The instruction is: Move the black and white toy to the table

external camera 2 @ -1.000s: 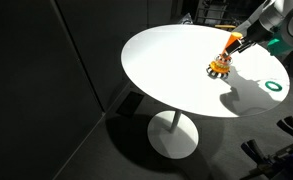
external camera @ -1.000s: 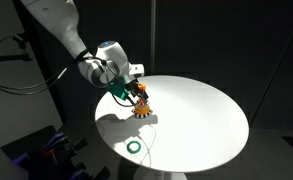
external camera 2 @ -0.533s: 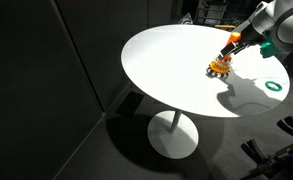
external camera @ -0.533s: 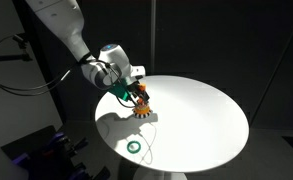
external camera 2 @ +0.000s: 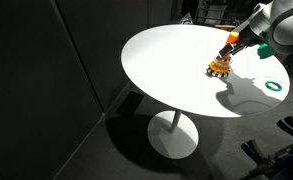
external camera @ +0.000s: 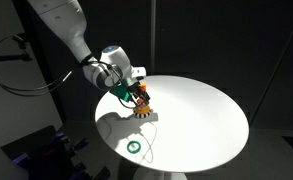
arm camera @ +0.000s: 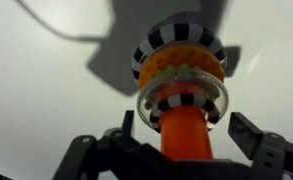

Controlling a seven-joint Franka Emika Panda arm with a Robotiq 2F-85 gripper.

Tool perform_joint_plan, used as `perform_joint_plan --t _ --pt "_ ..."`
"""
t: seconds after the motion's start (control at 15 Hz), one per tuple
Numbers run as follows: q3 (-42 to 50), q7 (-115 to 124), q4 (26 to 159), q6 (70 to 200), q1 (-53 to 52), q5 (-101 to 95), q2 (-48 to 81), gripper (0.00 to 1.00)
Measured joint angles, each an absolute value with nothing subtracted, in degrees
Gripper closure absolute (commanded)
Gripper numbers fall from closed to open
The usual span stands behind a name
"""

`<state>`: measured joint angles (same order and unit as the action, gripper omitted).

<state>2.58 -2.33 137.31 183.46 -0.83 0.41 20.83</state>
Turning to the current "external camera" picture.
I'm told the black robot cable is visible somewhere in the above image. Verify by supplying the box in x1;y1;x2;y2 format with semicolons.
0;59;135;110

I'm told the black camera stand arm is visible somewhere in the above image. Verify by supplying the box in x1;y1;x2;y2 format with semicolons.
0;33;34;64

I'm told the white table pedestal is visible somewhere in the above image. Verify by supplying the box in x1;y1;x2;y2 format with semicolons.
132;165;189;180

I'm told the black clamp handle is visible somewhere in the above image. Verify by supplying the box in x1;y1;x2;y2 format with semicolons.
71;136;89;152
91;165;112;180

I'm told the orange toy peg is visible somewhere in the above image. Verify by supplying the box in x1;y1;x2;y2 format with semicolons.
138;82;148;94

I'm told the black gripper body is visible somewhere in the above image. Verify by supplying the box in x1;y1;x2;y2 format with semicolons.
125;79;151;101

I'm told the silver metal block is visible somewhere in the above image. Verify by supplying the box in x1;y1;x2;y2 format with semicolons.
12;152;32;166

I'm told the green toy ring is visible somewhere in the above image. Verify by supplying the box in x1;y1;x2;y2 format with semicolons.
126;140;142;155

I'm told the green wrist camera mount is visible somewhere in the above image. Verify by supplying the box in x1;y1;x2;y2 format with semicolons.
109;85;132;103

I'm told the grey vertical pole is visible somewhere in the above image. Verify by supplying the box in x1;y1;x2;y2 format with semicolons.
150;0;157;76

